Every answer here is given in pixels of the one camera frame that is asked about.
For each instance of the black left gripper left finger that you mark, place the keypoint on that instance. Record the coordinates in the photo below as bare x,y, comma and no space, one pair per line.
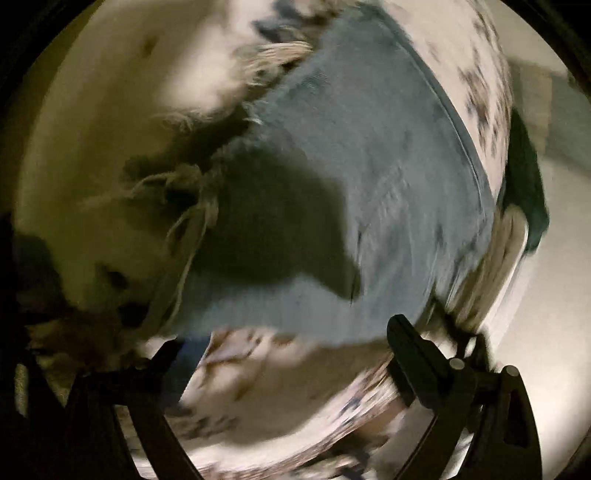
83,437

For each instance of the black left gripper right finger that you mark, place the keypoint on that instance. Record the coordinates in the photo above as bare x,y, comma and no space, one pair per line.
464,393

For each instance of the blue denim jeans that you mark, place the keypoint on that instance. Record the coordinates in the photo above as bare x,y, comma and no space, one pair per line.
342,190

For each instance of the dark green garment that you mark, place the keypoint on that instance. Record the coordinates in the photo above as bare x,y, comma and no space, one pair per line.
523,184

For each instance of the floral patterned bed blanket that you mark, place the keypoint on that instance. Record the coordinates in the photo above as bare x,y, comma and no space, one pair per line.
260,404

